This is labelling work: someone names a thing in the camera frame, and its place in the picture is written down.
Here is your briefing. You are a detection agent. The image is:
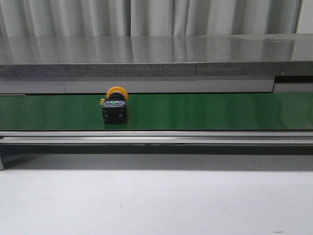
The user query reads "grey conveyor support leg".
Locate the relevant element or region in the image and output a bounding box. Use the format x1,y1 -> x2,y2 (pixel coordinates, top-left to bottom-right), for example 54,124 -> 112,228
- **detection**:
0,146 -> 4,171

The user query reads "green conveyor belt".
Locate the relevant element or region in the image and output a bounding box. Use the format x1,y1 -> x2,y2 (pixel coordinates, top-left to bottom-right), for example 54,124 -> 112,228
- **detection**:
0,93 -> 313,131

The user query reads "aluminium conveyor frame rail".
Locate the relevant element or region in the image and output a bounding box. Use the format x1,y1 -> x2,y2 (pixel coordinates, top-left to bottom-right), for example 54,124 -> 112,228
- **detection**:
0,130 -> 313,145

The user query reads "grey granite slab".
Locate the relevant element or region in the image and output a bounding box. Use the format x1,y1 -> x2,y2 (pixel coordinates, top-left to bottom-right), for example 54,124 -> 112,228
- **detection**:
0,34 -> 313,78

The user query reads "grey curtain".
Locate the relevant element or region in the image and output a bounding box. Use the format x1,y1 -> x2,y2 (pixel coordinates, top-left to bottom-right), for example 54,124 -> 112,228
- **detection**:
0,0 -> 301,37

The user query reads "yellow push button switch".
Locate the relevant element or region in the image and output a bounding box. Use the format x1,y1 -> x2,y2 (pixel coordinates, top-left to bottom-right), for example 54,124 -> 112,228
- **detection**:
100,86 -> 129,124

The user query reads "grey panel under slab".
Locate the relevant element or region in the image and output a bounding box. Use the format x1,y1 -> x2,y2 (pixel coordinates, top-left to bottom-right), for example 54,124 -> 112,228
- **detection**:
0,76 -> 313,94

